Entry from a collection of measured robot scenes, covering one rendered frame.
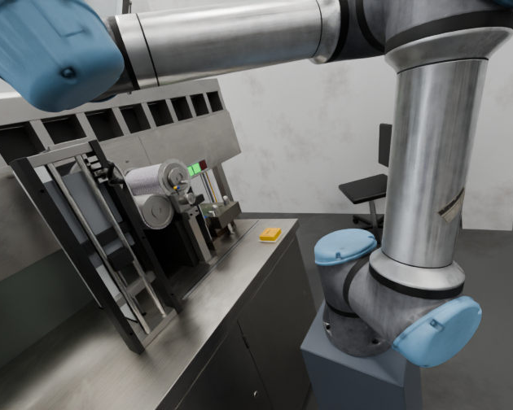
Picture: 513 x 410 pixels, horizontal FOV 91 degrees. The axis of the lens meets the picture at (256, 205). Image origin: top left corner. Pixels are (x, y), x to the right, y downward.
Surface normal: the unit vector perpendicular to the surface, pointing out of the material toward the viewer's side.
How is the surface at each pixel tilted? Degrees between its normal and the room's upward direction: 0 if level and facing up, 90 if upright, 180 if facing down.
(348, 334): 72
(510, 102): 90
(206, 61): 136
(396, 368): 0
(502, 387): 0
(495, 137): 90
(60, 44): 89
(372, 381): 90
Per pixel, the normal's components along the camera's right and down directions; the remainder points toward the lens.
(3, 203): 0.83, -0.04
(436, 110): -0.51, 0.27
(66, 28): 0.68, -0.01
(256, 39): 0.39, 0.55
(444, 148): -0.25, 0.29
